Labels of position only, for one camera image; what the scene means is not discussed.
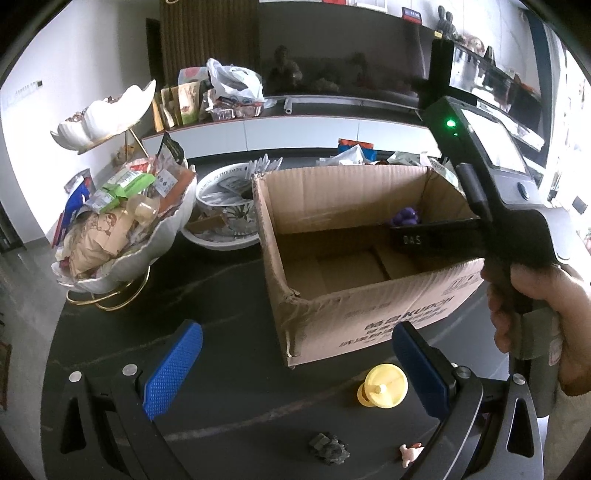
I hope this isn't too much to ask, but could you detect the dark wall shelf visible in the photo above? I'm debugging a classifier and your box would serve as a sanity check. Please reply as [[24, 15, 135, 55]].
[[455, 41, 544, 139]]

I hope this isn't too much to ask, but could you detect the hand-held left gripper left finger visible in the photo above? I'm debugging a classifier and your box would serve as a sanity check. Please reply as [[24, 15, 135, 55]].
[[60, 319, 204, 480]]

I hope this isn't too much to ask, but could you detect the yellow plastic cup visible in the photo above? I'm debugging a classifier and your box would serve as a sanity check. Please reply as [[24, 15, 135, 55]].
[[357, 363, 409, 409]]

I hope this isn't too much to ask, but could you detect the person's right forearm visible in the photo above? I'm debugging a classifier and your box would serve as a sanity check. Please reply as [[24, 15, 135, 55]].
[[547, 385, 591, 480]]

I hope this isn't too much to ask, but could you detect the brown paper snack packet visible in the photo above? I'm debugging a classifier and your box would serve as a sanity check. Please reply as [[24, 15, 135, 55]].
[[61, 210, 136, 278]]

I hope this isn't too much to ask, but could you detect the dark figurine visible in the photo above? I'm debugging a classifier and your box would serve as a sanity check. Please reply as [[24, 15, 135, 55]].
[[435, 6, 462, 41]]

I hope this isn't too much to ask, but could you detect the person's right hand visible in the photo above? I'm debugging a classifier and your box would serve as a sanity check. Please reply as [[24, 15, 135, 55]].
[[480, 264, 591, 398]]

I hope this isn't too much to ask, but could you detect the green snack packet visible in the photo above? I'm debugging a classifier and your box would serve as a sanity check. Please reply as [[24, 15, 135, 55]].
[[87, 166, 157, 213]]

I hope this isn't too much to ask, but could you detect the dark grey gear toy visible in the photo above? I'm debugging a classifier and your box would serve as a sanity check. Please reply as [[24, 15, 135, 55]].
[[308, 432, 349, 466]]

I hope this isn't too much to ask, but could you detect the orange snack packet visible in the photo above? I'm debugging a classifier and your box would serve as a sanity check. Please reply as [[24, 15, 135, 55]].
[[153, 157, 195, 200]]

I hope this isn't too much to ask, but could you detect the crumpled white plastic bag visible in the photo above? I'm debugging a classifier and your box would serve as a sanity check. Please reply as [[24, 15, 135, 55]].
[[318, 145, 371, 168]]

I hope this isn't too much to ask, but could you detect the small pink figurine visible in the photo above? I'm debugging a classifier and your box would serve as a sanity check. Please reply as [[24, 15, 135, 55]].
[[399, 442, 424, 468]]

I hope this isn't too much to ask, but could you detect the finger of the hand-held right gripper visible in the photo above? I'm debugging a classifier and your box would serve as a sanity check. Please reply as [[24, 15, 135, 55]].
[[388, 162, 493, 260]]

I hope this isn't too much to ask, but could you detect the white round basket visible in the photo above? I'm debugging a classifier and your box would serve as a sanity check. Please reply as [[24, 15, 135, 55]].
[[179, 161, 263, 251]]

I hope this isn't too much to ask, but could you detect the large dark television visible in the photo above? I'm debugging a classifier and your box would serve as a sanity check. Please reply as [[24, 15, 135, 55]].
[[257, 0, 428, 101]]

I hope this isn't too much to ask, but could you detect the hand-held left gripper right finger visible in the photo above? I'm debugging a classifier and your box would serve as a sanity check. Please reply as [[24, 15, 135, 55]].
[[392, 322, 544, 480]]

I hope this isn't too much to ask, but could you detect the red blue snack packet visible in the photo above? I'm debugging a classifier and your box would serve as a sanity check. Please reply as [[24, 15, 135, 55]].
[[337, 137, 377, 162]]

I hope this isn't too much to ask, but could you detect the black tower speaker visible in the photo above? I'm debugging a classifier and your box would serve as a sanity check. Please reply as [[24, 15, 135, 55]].
[[418, 39, 456, 121]]

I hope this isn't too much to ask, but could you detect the green brown snack pouch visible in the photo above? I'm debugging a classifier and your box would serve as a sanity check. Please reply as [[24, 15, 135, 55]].
[[177, 81, 205, 127]]

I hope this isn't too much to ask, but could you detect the white pipe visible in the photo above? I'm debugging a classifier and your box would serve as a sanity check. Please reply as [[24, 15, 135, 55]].
[[283, 96, 407, 115]]

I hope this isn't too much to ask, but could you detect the pale jelly cup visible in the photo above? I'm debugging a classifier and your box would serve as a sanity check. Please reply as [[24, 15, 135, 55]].
[[124, 196, 158, 223]]

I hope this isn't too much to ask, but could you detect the packaged food tray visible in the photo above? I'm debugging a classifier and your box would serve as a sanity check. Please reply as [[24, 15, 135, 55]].
[[205, 97, 265, 122]]

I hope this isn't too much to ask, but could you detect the purple toy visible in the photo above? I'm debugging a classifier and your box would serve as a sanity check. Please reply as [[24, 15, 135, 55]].
[[390, 207, 423, 227]]

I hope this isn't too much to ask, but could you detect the dark marble desktop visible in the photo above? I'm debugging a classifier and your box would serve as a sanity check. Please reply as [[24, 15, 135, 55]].
[[41, 154, 555, 480]]

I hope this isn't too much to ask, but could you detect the white shell tiered snack stand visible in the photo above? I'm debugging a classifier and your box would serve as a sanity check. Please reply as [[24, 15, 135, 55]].
[[50, 78, 199, 311]]

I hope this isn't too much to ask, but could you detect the white television cabinet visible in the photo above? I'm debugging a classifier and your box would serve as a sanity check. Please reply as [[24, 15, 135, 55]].
[[142, 99, 432, 158]]

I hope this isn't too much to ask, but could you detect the brown cardboard box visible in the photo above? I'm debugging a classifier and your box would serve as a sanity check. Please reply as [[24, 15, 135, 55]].
[[252, 165, 502, 367]]

